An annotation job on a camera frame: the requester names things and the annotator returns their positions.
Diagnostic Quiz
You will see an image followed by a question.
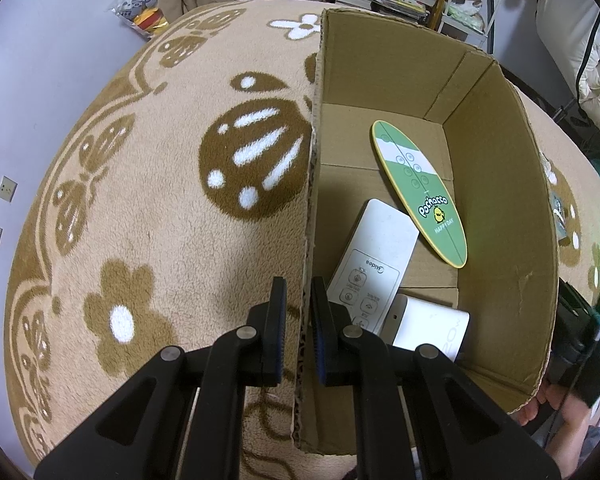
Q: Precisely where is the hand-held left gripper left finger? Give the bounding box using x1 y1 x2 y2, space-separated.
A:
34 276 287 480

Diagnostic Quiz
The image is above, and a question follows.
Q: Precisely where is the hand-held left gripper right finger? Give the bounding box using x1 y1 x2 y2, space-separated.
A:
311 276 561 480

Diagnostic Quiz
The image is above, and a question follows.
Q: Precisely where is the white charger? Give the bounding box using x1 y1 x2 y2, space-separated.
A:
390 294 470 363

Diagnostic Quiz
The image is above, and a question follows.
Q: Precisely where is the white remote control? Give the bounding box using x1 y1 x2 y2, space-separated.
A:
326 199 420 336

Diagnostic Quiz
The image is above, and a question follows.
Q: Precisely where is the cardboard box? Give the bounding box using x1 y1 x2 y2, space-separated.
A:
292 7 561 456

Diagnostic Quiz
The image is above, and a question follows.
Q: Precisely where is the green and yellow oval board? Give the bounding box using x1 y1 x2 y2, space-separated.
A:
370 120 468 268

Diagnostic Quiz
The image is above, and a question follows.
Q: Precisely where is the person's right hand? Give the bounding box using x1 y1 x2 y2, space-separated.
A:
516 382 600 466

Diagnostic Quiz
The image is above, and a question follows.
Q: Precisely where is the tan flower printed blanket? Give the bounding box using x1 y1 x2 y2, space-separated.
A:
2 0 600 480

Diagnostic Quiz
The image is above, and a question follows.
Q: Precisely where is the snack bag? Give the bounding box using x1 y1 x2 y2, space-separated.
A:
107 0 171 38

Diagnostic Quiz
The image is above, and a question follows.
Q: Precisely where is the white rolling cart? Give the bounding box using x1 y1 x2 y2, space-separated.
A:
440 0 511 56

